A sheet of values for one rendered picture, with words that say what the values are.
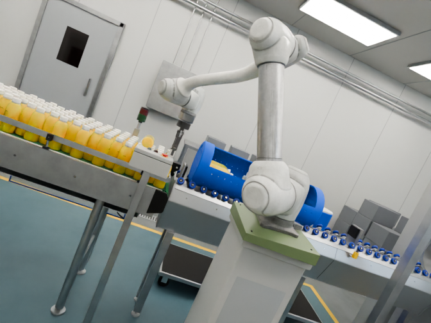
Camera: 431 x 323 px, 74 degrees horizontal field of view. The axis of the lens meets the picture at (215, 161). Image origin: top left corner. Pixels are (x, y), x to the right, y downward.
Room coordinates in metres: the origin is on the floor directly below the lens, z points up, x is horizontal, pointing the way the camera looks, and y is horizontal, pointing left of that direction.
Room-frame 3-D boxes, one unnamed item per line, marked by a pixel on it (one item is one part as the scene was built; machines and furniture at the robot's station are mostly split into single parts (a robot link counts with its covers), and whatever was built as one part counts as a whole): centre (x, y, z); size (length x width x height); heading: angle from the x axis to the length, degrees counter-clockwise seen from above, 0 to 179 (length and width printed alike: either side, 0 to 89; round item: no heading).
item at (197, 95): (1.59, 0.25, 1.44); 0.13 x 0.11 x 0.16; 142
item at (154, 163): (1.46, 0.30, 1.05); 0.20 x 0.10 x 0.10; 102
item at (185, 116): (1.60, 0.24, 1.33); 0.09 x 0.09 x 0.06
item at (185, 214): (2.00, -0.86, 0.79); 2.17 x 0.29 x 0.34; 102
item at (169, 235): (1.73, 0.08, 0.31); 0.06 x 0.06 x 0.63; 12
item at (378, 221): (4.66, -2.95, 0.59); 1.20 x 0.80 x 1.19; 10
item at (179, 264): (2.45, -0.64, 0.08); 1.50 x 0.52 x 0.15; 100
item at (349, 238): (2.06, -1.14, 1.00); 0.10 x 0.04 x 0.15; 12
